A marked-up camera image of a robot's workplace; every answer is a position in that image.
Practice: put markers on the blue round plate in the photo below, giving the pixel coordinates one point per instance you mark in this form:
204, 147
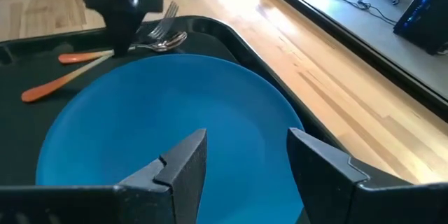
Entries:
157, 105

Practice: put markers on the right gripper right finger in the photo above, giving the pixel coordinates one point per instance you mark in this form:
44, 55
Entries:
322, 175

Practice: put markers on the black computer tower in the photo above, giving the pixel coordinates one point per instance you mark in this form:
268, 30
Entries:
423, 17

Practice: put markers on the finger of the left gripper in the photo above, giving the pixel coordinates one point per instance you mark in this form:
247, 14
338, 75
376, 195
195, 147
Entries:
134, 28
115, 31

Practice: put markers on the dark green tray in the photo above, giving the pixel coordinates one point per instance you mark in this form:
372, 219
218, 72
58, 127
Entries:
21, 129

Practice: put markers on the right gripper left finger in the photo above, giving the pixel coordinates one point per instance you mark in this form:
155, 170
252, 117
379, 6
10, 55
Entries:
185, 168

